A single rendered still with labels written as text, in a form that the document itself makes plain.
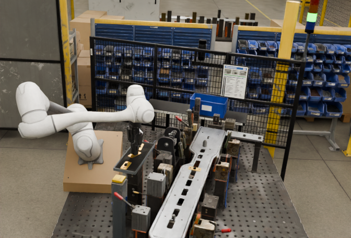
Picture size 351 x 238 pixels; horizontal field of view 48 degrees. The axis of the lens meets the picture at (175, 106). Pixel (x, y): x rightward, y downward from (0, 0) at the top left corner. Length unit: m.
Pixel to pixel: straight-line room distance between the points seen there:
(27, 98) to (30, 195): 2.10
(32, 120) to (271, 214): 1.68
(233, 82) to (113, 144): 1.18
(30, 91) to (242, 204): 1.62
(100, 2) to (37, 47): 4.81
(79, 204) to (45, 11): 2.43
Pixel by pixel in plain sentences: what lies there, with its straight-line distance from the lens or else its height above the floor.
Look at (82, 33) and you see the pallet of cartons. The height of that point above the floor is 0.87.
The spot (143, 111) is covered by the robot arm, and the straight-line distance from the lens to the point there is 2.08.
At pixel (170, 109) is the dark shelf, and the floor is 1.03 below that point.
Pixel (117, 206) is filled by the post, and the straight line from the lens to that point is 2.33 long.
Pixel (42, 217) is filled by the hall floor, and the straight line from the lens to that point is 3.93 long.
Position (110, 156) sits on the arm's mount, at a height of 0.93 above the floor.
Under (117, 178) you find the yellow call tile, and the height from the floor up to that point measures 1.16.
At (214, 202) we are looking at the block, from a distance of 2.32.
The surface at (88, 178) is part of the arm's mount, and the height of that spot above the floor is 0.80.
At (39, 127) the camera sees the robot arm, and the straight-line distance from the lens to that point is 2.21.
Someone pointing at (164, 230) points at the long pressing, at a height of 1.00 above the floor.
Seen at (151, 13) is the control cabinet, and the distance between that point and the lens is 9.29.
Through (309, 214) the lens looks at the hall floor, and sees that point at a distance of 4.18.
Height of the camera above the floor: 2.40
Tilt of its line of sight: 23 degrees down
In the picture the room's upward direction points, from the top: 3 degrees clockwise
